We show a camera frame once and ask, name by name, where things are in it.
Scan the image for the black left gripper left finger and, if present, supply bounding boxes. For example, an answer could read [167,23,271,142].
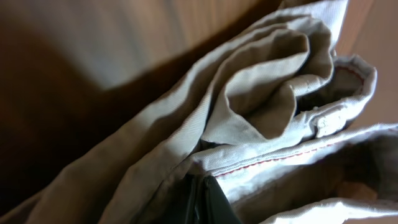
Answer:
[155,174,201,224]

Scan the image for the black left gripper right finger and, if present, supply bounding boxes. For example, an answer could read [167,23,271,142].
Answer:
[203,176,241,224]

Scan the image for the beige shorts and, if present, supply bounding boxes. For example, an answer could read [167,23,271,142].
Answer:
[1,1,397,223]

